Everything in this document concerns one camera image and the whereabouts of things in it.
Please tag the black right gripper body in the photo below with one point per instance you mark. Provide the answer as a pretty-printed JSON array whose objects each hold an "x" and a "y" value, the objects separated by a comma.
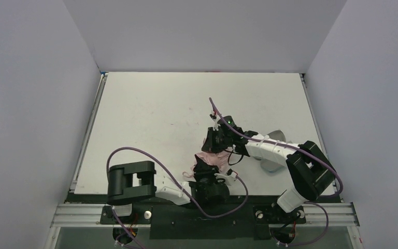
[{"x": 211, "y": 141}]

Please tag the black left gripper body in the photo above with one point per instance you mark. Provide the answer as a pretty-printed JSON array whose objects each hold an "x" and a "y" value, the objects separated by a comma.
[{"x": 201, "y": 167}]

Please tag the pink folding umbrella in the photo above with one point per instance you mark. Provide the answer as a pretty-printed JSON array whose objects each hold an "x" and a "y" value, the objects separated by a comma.
[{"x": 220, "y": 160}]

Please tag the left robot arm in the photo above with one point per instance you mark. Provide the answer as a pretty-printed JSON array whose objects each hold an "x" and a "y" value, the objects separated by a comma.
[{"x": 135, "y": 182}]

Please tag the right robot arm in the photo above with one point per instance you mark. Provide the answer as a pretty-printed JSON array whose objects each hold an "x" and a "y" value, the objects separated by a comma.
[{"x": 310, "y": 170}]

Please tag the grey umbrella sleeve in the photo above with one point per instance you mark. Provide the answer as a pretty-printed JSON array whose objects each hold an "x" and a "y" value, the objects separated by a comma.
[{"x": 276, "y": 160}]

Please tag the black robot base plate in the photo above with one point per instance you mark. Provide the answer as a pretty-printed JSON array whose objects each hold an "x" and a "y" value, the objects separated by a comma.
[{"x": 254, "y": 217}]

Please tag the aluminium table frame rail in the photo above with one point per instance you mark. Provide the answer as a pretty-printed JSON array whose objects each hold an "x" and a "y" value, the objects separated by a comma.
[{"x": 53, "y": 232}]

